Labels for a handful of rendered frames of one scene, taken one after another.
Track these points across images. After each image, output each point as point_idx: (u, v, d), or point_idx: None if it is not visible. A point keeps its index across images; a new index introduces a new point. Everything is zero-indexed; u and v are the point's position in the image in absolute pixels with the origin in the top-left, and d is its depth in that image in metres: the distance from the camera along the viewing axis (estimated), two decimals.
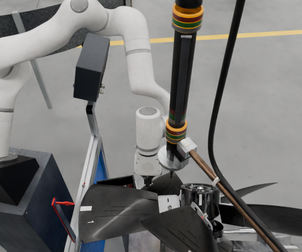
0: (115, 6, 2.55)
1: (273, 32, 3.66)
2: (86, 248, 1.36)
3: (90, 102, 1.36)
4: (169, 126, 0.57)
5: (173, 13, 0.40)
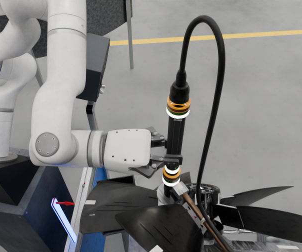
0: (115, 6, 2.55)
1: (273, 32, 3.66)
2: (86, 248, 1.36)
3: (90, 102, 1.36)
4: (166, 173, 0.71)
5: (168, 105, 0.53)
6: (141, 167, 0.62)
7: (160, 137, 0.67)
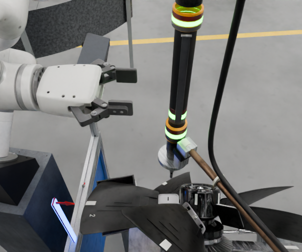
0: (115, 6, 2.55)
1: (273, 32, 3.66)
2: (86, 248, 1.36)
3: None
4: (169, 125, 0.57)
5: (173, 12, 0.40)
6: (79, 110, 0.48)
7: (110, 68, 0.54)
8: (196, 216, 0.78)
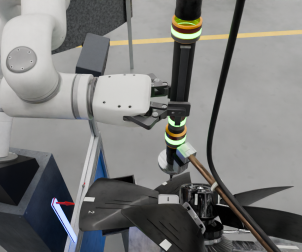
0: (115, 6, 2.55)
1: (273, 32, 3.66)
2: (86, 248, 1.36)
3: None
4: (169, 131, 0.59)
5: (173, 24, 0.41)
6: (139, 116, 0.50)
7: (162, 84, 0.54)
8: (196, 216, 0.78)
